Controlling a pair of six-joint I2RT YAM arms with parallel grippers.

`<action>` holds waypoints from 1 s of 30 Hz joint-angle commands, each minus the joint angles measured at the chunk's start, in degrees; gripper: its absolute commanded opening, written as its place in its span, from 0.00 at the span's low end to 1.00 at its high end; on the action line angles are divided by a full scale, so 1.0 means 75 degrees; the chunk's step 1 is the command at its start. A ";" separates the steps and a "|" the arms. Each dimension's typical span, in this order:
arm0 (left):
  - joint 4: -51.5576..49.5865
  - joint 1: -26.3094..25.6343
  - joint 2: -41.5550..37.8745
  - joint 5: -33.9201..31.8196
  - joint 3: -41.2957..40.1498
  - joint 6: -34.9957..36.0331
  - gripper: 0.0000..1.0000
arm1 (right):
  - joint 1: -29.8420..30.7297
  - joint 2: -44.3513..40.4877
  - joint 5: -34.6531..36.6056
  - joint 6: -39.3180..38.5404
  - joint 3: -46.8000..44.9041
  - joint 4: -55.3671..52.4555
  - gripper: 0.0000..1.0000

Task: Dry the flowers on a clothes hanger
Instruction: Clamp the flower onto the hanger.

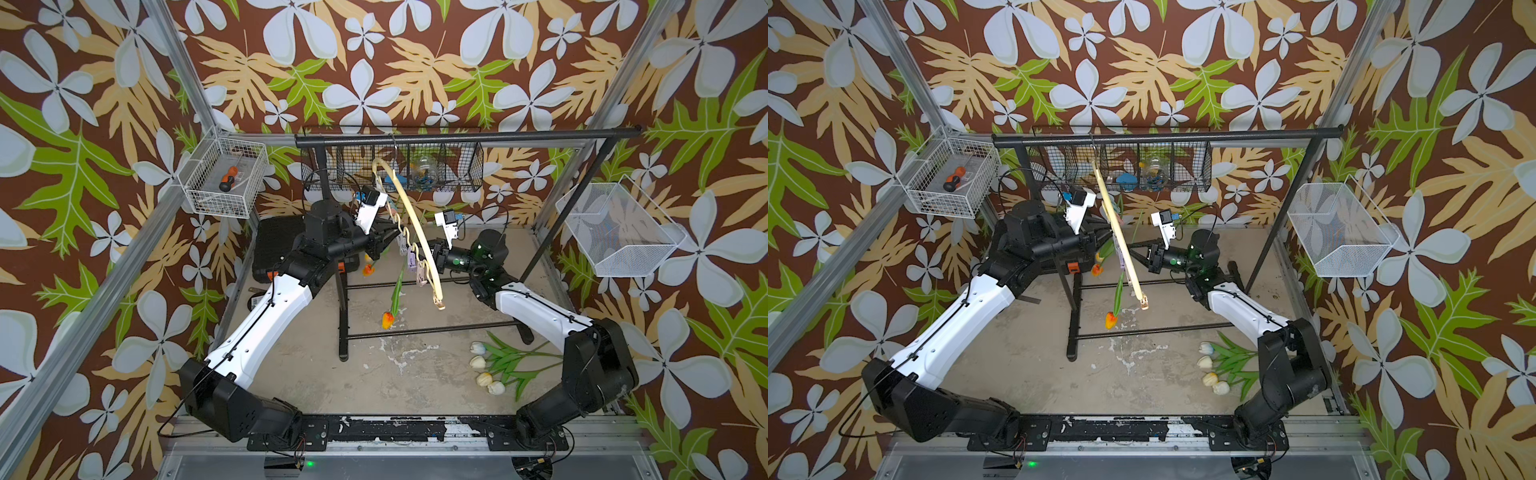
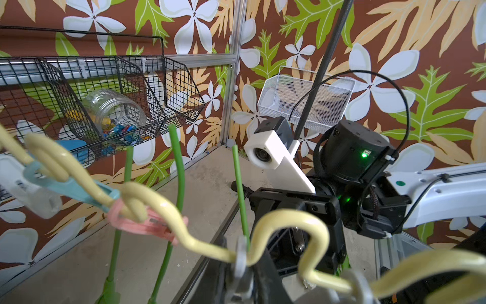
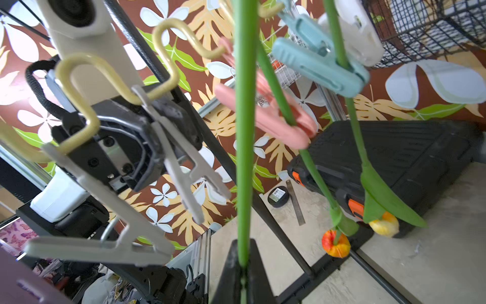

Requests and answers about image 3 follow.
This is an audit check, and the white wire basket left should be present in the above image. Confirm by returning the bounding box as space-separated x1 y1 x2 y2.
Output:
262 40 301 89

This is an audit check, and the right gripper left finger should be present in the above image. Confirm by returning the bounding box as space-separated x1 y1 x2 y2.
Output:
211 239 242 304

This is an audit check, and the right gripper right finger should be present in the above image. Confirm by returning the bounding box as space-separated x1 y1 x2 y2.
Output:
244 239 277 304

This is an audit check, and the metal ruler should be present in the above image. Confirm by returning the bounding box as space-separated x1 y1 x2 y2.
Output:
286 179 306 226

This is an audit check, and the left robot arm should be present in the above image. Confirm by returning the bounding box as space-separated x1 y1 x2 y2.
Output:
19 96 197 303

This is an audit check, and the round black digital scale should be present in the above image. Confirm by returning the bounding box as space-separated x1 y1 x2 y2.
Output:
267 186 290 208

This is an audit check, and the orange tulip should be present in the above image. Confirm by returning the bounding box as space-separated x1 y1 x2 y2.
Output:
256 43 359 258

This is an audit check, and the black metal clothes rack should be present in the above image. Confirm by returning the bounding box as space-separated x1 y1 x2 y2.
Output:
104 1 409 303

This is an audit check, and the black plastic tool case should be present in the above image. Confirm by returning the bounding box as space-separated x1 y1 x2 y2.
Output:
308 120 483 220

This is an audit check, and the black wire wall basket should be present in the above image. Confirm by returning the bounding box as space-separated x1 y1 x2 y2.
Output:
362 0 485 68

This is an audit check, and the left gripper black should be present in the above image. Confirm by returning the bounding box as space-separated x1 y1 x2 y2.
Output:
51 93 203 192

